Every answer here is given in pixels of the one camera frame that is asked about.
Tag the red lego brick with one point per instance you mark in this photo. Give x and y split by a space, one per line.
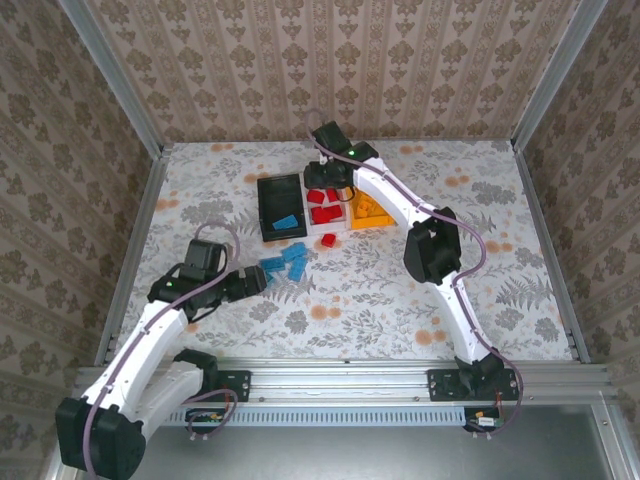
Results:
336 212
320 216
332 195
328 240
315 196

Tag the blue lego brick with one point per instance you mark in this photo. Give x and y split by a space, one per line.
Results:
294 251
272 264
297 270
270 278
285 222

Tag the orange lego brick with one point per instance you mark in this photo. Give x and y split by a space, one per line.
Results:
364 213
367 204

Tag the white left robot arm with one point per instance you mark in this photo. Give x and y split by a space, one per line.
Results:
145 335

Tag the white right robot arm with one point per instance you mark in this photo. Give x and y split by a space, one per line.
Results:
465 320

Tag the black plastic container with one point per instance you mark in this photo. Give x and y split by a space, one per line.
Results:
280 197

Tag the white plastic container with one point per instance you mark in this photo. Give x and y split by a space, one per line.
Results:
330 229

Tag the orange plastic container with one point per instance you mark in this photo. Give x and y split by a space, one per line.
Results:
375 220

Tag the floral patterned table cover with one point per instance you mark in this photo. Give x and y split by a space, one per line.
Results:
350 310

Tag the small left connector board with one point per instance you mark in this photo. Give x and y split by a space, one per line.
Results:
205 417

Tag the small connector board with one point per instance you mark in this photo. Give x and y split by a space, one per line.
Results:
205 417
482 421

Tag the grey metal panel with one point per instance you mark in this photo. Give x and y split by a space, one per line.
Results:
350 455

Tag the small right connector board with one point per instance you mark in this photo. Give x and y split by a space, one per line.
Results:
482 421

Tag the aluminium side rail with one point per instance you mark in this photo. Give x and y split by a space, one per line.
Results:
550 250
135 240

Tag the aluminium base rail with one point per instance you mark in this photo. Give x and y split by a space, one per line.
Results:
340 380

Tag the aluminium frame post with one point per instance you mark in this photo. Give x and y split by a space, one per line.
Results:
560 70
110 75

